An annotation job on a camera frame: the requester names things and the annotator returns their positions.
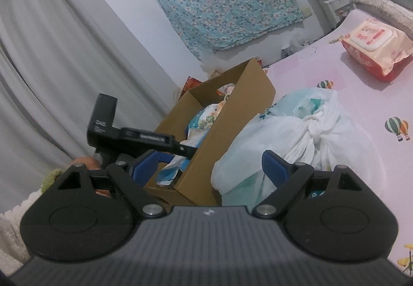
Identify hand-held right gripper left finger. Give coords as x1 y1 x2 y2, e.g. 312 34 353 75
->
57 150 166 219

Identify person's left hand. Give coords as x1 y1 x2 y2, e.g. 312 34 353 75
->
70 157 103 172

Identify large white printed plastic bag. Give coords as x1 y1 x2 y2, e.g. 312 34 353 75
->
211 87 362 207

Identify blue white tissue pack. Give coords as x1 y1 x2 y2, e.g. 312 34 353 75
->
187 103 226 148

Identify white water dispenser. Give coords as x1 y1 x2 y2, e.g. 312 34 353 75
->
321 0 355 31

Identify pink wet wipes pack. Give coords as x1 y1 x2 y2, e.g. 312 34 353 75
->
341 19 413 83

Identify brown cardboard box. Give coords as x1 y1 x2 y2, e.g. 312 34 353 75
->
144 58 276 207

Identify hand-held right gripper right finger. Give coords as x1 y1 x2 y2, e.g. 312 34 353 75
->
253 150 363 219

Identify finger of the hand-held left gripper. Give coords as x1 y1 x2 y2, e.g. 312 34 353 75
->
173 140 197 157

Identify white fleece blanket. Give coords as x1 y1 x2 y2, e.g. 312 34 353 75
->
0 199 33 261

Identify grey curtain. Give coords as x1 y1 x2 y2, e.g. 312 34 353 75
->
0 0 171 212

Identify small crumpled white bag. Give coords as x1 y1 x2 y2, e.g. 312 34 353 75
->
281 37 310 59

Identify red snack bag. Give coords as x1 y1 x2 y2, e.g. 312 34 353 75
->
179 77 202 101

